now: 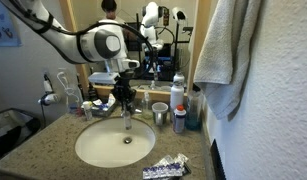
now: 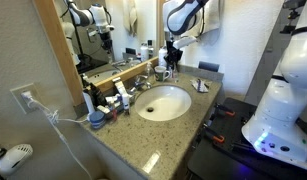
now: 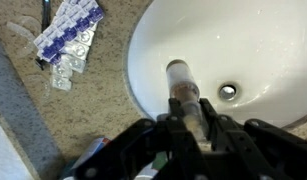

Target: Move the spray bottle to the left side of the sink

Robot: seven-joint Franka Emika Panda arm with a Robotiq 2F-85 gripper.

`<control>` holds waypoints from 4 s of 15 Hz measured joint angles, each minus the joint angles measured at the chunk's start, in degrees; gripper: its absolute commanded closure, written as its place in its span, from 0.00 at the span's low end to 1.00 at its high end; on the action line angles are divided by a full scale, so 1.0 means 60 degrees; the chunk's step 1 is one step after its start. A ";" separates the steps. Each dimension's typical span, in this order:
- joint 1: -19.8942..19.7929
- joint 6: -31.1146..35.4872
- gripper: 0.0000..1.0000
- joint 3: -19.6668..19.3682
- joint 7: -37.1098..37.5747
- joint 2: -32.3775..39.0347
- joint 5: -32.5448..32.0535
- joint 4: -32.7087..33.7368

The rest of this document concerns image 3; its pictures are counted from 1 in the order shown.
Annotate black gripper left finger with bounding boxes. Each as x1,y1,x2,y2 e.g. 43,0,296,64
72,97,207,180

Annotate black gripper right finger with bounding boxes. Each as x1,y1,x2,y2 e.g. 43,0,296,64
199,97,307,180

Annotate clear plastic tube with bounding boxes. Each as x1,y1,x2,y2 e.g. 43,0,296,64
165,58,208,142

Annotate chrome sink drain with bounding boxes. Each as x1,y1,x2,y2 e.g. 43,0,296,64
217,82,238,102

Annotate white oval sink basin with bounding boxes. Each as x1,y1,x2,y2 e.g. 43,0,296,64
125,0,307,128

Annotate white can with orange cap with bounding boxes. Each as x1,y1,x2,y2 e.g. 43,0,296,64
70,136,113,172

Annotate clear blister pack strip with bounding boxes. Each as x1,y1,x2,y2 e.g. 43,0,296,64
50,29,96,92

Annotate purple-printed blister pack strip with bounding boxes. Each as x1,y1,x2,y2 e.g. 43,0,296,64
33,0,105,65

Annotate thin black pen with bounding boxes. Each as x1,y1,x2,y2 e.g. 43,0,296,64
34,0,53,72

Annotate clear plastic wrapper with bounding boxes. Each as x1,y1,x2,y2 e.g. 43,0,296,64
5,14,43,58

